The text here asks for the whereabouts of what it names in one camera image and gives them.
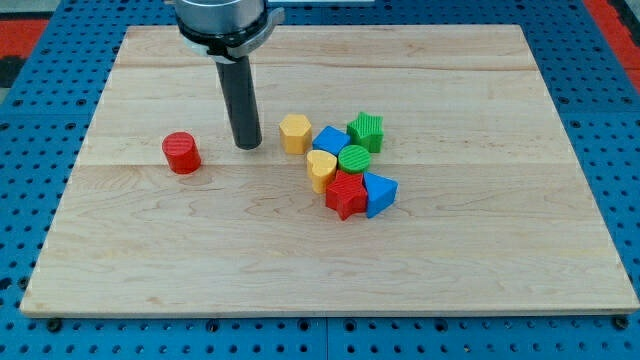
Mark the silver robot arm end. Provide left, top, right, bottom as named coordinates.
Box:
left=174, top=0, right=286, bottom=64

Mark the red star block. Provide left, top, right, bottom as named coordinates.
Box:
left=325, top=170, right=368, bottom=220

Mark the yellow hexagon block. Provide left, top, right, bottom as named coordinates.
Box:
left=279, top=114, right=312, bottom=155

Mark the green star block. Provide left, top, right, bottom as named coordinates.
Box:
left=346, top=112, right=384, bottom=153

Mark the yellow heart block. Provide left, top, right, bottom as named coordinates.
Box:
left=306, top=150, right=337, bottom=194

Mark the green cylinder block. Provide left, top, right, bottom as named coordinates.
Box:
left=338, top=145, right=371, bottom=174

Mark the blue cube block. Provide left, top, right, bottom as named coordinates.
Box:
left=312, top=126, right=351, bottom=156

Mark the blue triangle block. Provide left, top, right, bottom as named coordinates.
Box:
left=363, top=172, right=398, bottom=218

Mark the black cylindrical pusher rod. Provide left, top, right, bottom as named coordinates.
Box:
left=216, top=57, right=262, bottom=150

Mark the red cylinder block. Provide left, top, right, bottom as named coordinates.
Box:
left=161, top=132, right=201, bottom=174

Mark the light wooden board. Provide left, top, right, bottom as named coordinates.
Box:
left=21, top=25, right=639, bottom=318

